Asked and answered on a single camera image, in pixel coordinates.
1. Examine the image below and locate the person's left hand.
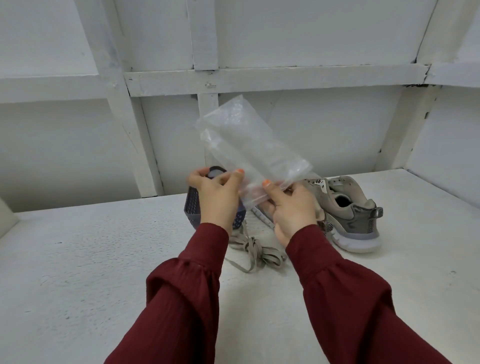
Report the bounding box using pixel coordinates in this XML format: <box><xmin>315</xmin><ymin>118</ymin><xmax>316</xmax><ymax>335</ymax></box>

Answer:
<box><xmin>186</xmin><ymin>167</ymin><xmax>246</xmax><ymax>235</ymax></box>

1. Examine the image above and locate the person's right hand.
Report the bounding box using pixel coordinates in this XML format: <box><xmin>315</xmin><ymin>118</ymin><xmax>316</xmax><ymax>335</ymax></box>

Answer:
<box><xmin>258</xmin><ymin>178</ymin><xmax>325</xmax><ymax>249</ymax></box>

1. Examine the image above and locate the grey mesh shoe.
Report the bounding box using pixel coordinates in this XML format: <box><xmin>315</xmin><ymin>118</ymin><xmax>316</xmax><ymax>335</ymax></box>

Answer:
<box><xmin>249</xmin><ymin>198</ymin><xmax>335</xmax><ymax>234</ymax></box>
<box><xmin>303</xmin><ymin>175</ymin><xmax>384</xmax><ymax>255</ymax></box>

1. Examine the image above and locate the clear plastic bag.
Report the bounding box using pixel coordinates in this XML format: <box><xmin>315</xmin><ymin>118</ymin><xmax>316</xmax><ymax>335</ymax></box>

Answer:
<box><xmin>196</xmin><ymin>94</ymin><xmax>315</xmax><ymax>211</ymax></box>

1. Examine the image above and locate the person's right forearm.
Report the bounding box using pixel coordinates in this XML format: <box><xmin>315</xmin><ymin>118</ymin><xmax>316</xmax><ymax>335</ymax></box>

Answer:
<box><xmin>285</xmin><ymin>224</ymin><xmax>451</xmax><ymax>364</ymax></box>

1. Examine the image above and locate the person's left forearm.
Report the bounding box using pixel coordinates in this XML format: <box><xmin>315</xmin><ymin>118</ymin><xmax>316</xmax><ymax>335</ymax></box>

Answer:
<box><xmin>104</xmin><ymin>222</ymin><xmax>230</xmax><ymax>364</ymax></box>

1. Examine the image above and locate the dark plastic lattice basket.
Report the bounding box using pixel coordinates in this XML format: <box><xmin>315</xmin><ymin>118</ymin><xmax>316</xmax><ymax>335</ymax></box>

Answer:
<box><xmin>184</xmin><ymin>165</ymin><xmax>247</xmax><ymax>231</ymax></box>

